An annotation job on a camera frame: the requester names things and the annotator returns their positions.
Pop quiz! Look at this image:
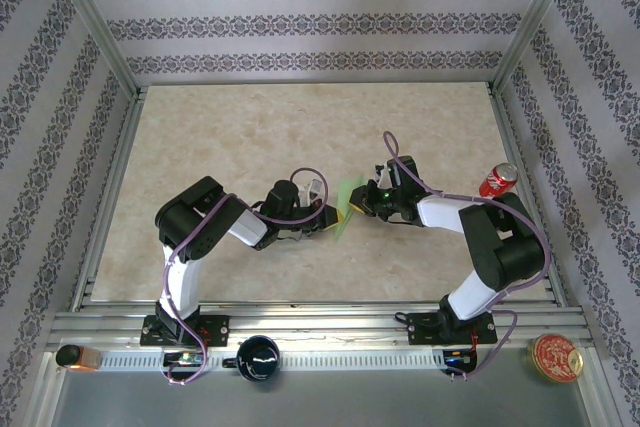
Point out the light green paper sheet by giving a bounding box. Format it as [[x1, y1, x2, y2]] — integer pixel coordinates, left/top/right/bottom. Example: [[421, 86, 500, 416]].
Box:
[[331, 173, 366, 244]]

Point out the red soda can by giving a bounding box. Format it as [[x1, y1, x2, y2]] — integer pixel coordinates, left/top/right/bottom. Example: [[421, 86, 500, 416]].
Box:
[[478, 162, 520, 197]]

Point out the dark blue glossy mug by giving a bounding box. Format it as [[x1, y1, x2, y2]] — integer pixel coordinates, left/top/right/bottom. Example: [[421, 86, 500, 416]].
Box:
[[222, 334, 281, 382]]

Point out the small circuit board with light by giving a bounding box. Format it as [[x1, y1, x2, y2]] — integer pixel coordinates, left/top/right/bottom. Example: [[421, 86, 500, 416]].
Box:
[[443, 348, 477, 367], [162, 350, 205, 367]]

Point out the red and gold round tin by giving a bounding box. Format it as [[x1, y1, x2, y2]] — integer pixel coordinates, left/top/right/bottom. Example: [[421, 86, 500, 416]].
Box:
[[525, 332, 585, 384]]

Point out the orange bottle with black cap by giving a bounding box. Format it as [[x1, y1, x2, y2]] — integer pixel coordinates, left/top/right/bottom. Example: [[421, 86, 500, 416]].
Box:
[[54, 344, 104, 373]]

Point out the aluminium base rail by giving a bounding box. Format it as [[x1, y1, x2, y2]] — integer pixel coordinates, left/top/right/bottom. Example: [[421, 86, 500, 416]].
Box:
[[47, 300, 596, 351]]

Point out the aluminium side rail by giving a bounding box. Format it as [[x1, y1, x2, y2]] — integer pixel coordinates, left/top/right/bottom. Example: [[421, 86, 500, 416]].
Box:
[[69, 86, 147, 312], [485, 82, 571, 308]]

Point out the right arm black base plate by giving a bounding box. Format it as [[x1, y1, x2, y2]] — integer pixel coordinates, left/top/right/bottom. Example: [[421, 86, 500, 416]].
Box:
[[407, 311, 498, 347]]

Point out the white slotted cable duct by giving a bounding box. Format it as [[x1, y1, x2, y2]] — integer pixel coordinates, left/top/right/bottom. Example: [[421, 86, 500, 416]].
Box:
[[97, 349, 449, 371]]

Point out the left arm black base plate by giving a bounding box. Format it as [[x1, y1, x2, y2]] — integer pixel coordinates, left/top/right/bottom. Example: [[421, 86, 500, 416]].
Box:
[[139, 315, 230, 348]]

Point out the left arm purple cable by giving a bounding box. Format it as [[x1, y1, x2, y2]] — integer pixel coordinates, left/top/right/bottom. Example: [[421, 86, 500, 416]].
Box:
[[160, 166, 330, 387]]

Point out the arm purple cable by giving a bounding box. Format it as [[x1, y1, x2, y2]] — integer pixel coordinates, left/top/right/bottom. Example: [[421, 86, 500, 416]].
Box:
[[160, 166, 330, 387], [382, 130, 554, 382]]

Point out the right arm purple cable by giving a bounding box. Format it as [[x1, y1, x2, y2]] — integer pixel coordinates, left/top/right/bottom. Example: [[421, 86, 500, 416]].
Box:
[[382, 130, 554, 382]]

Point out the aluminium frame post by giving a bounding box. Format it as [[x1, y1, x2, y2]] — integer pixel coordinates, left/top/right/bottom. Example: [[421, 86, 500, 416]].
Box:
[[42, 0, 142, 98], [491, 0, 585, 96]]

